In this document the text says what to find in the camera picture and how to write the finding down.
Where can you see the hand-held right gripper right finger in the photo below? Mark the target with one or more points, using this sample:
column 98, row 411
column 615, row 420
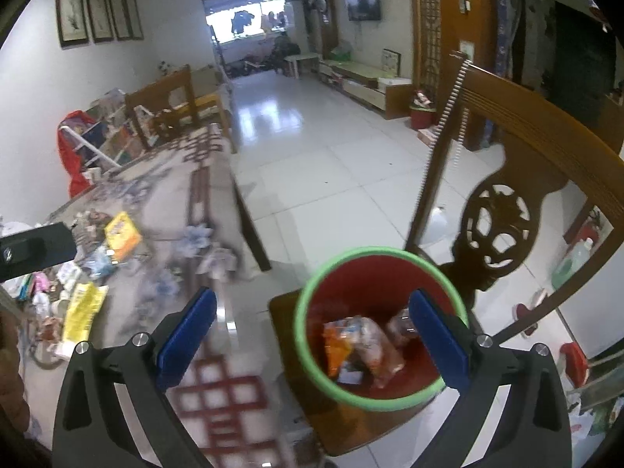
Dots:
column 438, row 341

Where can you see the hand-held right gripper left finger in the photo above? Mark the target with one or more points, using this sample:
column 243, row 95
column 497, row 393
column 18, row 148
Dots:
column 187, row 339

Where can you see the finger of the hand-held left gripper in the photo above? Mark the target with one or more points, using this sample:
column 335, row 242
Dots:
column 39, row 248

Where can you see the red bin with green rim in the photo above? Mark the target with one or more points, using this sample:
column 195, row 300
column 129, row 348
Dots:
column 321, row 297

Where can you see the person's left forearm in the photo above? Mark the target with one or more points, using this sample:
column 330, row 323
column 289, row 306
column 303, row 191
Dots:
column 12, row 375

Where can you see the small clear plastic wrapper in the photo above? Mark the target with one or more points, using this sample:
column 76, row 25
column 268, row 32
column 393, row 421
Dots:
column 402, row 324

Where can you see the pile of mixed wrappers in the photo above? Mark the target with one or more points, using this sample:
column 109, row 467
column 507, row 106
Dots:
column 48, row 292

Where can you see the yellow snack packet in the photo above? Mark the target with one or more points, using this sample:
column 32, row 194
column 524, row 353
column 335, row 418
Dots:
column 122, row 236

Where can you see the red slipper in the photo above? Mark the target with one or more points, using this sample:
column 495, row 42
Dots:
column 575, row 360
column 524, row 314

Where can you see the red cloth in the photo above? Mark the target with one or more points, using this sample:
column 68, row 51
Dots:
column 70, row 161

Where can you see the orange snack wrapper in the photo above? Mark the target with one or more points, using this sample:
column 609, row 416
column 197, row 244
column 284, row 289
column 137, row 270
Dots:
column 336, row 346

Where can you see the white rack with red cloth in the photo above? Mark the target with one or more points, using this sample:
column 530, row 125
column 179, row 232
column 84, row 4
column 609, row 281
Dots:
column 109, row 131

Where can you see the green detergent bottle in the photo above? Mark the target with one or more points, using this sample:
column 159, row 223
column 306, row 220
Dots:
column 573, row 263

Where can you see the plain wooden chair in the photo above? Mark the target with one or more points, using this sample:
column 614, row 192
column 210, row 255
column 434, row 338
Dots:
column 165, row 92

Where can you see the printed carton on floor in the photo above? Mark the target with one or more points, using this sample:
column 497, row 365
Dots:
column 429, row 135

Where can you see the small red bin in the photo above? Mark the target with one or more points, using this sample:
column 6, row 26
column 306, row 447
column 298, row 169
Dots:
column 421, row 117

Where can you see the carved wooden chair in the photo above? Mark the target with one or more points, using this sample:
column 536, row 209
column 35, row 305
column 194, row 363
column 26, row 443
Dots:
column 512, row 102

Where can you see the low television cabinet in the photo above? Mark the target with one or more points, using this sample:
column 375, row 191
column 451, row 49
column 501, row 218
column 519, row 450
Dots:
column 365, row 83

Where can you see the window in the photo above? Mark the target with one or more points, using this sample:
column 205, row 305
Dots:
column 219, row 22

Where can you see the white stool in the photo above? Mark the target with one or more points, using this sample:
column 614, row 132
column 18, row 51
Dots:
column 302, row 61

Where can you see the dark hanging clothes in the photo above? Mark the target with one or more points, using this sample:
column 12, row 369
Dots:
column 242, row 22

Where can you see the wooden lattice screen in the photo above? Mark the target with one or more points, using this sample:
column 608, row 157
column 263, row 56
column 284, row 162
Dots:
column 429, row 24

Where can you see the hanging patterned curtain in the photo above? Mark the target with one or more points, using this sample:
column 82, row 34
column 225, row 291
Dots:
column 507, row 14

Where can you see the large framed wall picture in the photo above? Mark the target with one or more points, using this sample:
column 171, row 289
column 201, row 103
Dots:
column 73, row 9

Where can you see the narrow framed wall picture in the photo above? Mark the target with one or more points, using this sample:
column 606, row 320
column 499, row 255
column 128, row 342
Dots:
column 134, row 15

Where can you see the small standing picture frame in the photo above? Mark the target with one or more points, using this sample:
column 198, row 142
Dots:
column 391, row 60

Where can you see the wall-mounted television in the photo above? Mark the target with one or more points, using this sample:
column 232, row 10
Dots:
column 363, row 6

